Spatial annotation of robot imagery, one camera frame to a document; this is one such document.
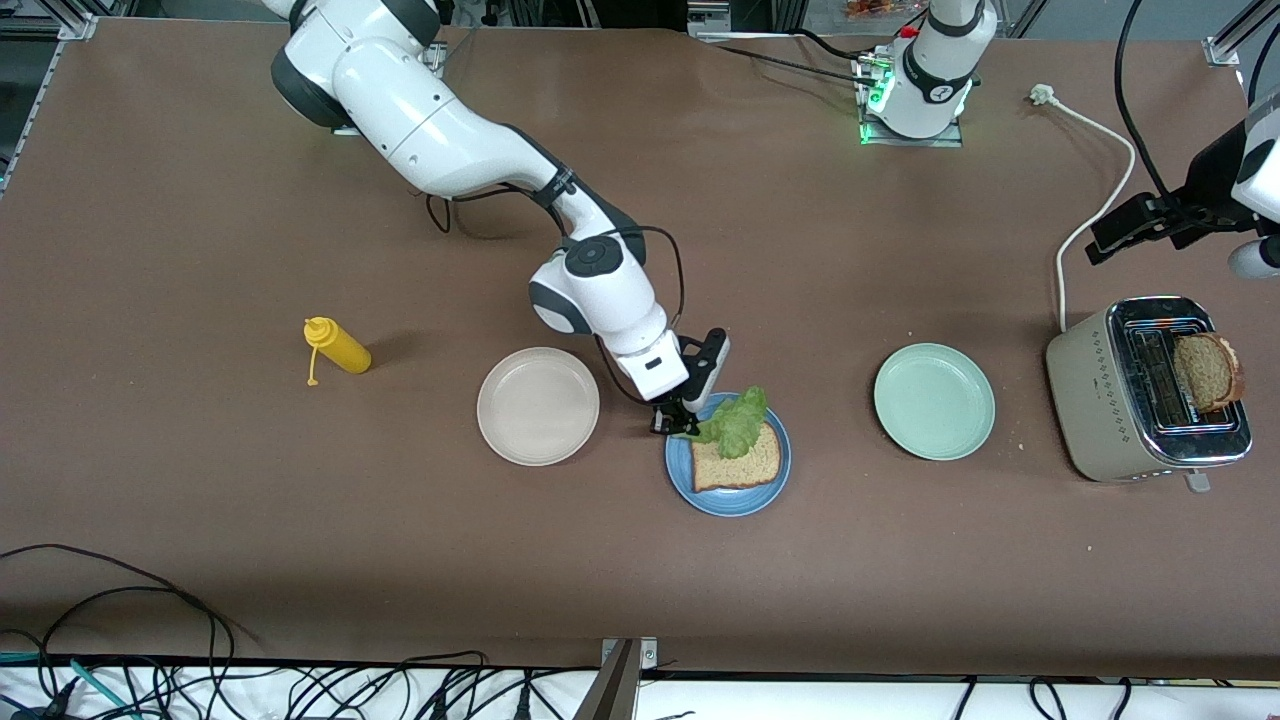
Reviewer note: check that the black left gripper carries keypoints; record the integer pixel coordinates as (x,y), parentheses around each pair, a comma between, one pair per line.
(1196,198)

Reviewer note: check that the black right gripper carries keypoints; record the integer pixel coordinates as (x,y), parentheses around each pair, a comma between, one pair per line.
(672,417)

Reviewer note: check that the green lettuce leaf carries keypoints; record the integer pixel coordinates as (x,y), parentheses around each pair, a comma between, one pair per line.
(740,425)

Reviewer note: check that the brown bread slice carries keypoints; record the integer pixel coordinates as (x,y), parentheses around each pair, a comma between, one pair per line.
(1210,375)
(745,470)

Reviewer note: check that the yellow squeeze bottle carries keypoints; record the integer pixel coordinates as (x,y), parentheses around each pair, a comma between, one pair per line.
(345,350)

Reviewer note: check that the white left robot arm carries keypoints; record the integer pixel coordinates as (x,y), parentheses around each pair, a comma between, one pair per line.
(930,80)

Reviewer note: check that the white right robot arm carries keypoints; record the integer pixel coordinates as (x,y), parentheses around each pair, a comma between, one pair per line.
(440,130)

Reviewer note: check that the blue round plate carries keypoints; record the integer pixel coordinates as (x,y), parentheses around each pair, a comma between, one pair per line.
(730,505)

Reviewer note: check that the beige round plate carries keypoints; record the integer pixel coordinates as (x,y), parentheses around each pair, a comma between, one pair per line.
(538,405)

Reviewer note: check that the green round plate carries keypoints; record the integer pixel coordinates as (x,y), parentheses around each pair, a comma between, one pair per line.
(934,400)

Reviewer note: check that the beige chrome toaster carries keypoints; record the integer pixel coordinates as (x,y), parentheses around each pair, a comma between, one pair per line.
(1095,400)

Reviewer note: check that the aluminium corner profile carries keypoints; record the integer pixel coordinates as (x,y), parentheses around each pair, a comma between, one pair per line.
(1222,50)

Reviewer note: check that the orange packets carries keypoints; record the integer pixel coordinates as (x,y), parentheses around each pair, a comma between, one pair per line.
(870,8)

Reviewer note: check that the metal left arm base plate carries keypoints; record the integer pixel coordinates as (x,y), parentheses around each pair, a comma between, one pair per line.
(950,142)

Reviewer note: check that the metal table edge bracket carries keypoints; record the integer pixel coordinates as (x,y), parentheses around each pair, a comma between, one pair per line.
(648,655)

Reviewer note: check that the aluminium profile post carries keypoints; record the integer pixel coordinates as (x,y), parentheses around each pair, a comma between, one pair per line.
(610,695)

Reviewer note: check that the aluminium frame rail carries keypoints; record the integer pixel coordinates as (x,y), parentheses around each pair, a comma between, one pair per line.
(78,27)

